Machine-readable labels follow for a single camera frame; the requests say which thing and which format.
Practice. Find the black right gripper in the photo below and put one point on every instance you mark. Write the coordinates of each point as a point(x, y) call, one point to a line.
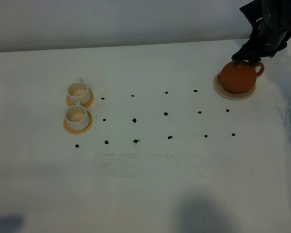
point(268, 36)

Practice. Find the brown clay teapot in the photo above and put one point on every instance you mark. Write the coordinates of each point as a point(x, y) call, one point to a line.
point(240, 78)

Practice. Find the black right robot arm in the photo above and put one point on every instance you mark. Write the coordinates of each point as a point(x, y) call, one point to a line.
point(271, 29)

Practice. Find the cream round teapot coaster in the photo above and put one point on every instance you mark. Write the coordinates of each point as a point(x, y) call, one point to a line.
point(230, 96)

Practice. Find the white far teacup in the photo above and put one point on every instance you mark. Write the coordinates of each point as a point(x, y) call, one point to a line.
point(79, 92)

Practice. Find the white teacup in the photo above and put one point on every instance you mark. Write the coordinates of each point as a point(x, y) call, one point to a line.
point(77, 117)
point(79, 92)

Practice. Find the white near teacup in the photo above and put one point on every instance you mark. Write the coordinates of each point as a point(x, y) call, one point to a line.
point(77, 117)

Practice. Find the orange far cup coaster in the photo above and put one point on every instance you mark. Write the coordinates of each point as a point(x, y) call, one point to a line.
point(92, 98)

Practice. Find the orange cup coaster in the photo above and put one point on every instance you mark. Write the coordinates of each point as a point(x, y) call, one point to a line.
point(92, 98)
point(71, 131)

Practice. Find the orange near cup coaster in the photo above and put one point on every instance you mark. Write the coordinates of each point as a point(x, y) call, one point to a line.
point(71, 131)

